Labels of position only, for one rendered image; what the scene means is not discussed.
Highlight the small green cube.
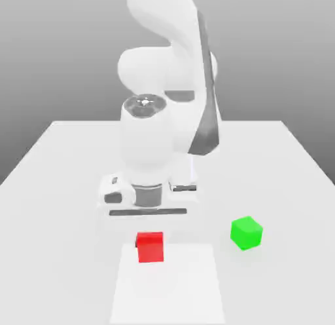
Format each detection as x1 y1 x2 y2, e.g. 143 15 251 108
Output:
230 216 264 252

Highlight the small red cube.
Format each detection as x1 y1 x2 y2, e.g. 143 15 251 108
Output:
135 231 165 263

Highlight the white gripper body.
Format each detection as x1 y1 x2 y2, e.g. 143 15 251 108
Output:
102 206 194 224

